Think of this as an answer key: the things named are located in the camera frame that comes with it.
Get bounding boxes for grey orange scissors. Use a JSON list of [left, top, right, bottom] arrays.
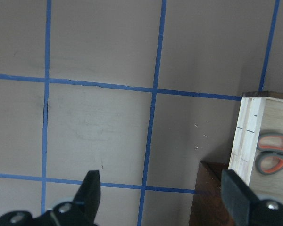
[[255, 132, 283, 175]]

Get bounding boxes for wooden drawer with white handle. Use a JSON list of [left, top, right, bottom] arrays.
[[229, 91, 283, 204]]

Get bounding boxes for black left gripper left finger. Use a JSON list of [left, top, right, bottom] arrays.
[[73, 170, 101, 224]]

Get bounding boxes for dark wooden drawer cabinet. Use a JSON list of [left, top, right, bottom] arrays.
[[189, 161, 235, 226]]

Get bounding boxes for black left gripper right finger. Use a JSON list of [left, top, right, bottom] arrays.
[[221, 169, 260, 226]]

